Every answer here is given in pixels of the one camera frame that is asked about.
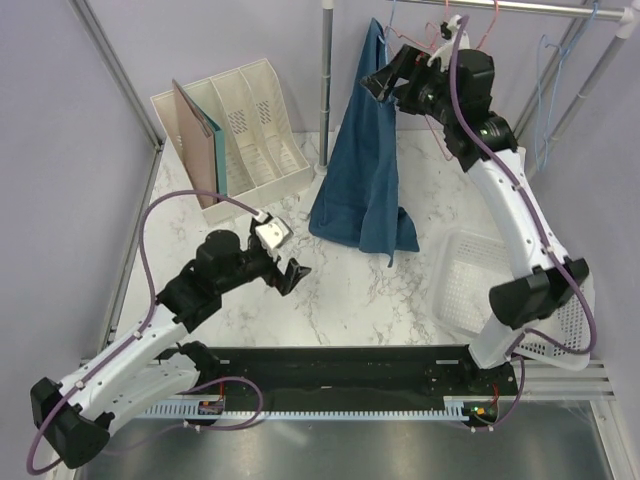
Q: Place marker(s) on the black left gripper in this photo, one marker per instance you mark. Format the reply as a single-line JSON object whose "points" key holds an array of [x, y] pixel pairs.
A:
{"points": [[283, 281]]}

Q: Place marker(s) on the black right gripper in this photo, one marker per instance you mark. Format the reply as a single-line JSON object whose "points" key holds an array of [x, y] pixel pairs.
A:
{"points": [[382, 82]]}

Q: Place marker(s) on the blue wire hanger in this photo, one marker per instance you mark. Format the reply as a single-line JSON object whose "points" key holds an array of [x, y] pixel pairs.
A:
{"points": [[386, 31], [550, 59]]}

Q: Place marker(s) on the blue t shirt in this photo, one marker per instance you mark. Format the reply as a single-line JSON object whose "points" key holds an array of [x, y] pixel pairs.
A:
{"points": [[357, 204]]}

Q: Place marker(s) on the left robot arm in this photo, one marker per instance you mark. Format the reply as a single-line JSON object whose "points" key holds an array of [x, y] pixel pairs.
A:
{"points": [[79, 414]]}

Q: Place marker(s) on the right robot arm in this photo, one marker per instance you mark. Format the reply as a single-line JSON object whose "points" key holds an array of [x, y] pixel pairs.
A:
{"points": [[544, 310]]}

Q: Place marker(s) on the white clothes rack foot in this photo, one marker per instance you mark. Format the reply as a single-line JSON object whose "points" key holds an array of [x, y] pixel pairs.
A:
{"points": [[326, 146]]}

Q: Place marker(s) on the white plastic file organizer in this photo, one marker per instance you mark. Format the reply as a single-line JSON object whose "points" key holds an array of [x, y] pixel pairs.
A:
{"points": [[264, 163]]}

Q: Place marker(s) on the teal folder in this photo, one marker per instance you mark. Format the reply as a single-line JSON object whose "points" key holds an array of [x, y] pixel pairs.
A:
{"points": [[220, 154]]}

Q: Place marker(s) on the brown cardboard folder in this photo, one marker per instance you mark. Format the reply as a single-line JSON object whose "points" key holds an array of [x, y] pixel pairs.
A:
{"points": [[197, 141]]}

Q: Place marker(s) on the white plastic laundry basket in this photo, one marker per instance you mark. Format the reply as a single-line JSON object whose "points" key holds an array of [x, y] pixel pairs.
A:
{"points": [[467, 266]]}

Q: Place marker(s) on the metal clothes rack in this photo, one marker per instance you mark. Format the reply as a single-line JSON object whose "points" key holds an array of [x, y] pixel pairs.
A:
{"points": [[526, 18]]}

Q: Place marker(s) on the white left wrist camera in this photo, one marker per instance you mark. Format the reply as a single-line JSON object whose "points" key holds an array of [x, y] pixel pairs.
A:
{"points": [[272, 232]]}

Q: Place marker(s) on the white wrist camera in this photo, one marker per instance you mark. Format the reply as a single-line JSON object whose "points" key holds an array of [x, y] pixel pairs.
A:
{"points": [[272, 232], [447, 42]]}

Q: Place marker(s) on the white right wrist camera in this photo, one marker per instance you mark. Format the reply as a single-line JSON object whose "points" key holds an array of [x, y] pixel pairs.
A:
{"points": [[447, 42]]}

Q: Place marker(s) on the pink wire hanger left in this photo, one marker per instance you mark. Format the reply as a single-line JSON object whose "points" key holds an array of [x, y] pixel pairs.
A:
{"points": [[428, 41]]}

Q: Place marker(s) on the pink wire hanger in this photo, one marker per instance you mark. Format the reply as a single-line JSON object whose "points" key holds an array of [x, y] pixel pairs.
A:
{"points": [[428, 41], [490, 27]]}

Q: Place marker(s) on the pink wire hanger right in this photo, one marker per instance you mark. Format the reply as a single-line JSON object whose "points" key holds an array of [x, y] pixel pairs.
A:
{"points": [[490, 27]]}

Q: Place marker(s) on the white slotted cable duct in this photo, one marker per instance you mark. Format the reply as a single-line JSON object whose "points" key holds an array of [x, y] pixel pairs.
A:
{"points": [[192, 409]]}

